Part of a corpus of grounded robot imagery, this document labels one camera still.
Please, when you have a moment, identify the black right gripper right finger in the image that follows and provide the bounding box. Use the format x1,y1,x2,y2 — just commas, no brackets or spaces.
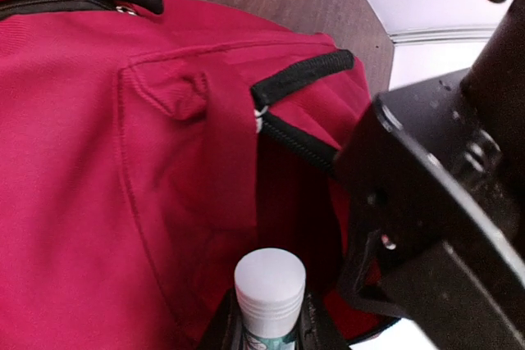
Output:
296,290,349,350

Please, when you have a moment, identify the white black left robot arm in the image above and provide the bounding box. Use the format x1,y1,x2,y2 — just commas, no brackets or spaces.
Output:
335,0,524,349

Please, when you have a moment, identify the white green glue stick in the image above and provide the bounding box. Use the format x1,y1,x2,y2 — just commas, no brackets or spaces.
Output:
234,248,306,349

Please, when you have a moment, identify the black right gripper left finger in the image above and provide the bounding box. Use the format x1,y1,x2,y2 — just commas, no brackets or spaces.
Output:
197,290,242,350

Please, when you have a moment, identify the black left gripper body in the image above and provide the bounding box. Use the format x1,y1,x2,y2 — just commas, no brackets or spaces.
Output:
335,70,524,349

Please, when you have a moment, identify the red backpack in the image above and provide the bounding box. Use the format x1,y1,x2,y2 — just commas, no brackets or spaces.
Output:
1,0,394,349

